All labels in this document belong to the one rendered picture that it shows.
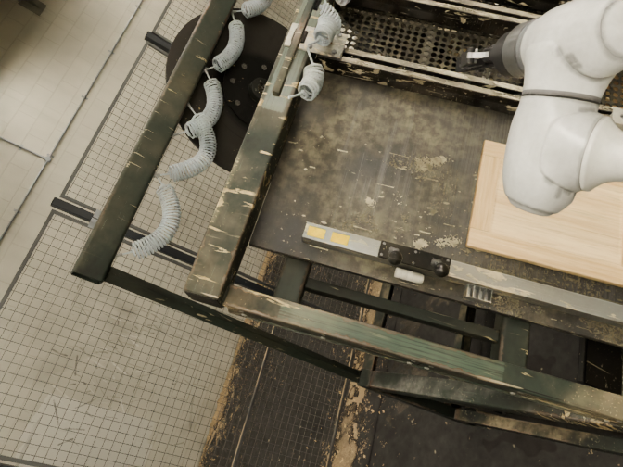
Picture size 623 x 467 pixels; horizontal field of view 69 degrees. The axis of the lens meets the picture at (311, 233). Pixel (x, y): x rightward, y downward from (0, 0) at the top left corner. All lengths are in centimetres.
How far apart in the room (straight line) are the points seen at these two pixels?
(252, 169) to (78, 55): 545
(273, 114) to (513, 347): 97
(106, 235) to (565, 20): 140
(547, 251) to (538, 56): 83
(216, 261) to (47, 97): 525
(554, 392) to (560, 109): 82
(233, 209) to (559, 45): 88
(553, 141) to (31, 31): 641
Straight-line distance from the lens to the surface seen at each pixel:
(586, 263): 152
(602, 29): 69
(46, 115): 624
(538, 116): 71
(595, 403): 139
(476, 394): 189
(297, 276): 134
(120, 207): 168
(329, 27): 150
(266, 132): 140
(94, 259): 164
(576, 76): 71
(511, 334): 142
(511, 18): 187
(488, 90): 163
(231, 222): 127
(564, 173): 70
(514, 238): 145
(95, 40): 682
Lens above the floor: 222
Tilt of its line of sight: 24 degrees down
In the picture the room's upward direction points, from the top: 63 degrees counter-clockwise
